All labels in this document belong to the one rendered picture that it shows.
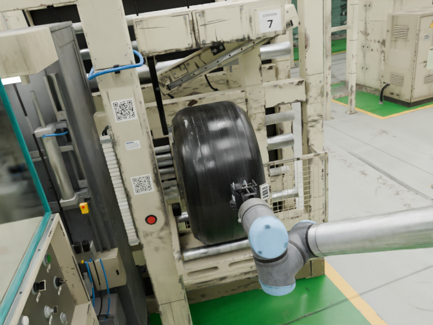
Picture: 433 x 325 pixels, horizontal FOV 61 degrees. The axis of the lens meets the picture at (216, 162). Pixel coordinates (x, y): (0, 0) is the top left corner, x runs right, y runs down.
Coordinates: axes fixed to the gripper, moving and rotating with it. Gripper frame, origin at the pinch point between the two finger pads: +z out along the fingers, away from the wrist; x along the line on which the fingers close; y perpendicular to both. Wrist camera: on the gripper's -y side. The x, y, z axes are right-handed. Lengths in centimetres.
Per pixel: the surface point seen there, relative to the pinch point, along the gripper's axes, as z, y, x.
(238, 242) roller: 17.6, -28.7, 0.4
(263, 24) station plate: 41, 52, -27
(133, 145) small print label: 18.9, 18.1, 32.1
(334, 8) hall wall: 1011, 95, -535
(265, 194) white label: 3.6, -4.0, -9.6
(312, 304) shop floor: 71, -115, -47
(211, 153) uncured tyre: 6.4, 13.3, 6.4
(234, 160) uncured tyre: 4.5, 9.8, -0.9
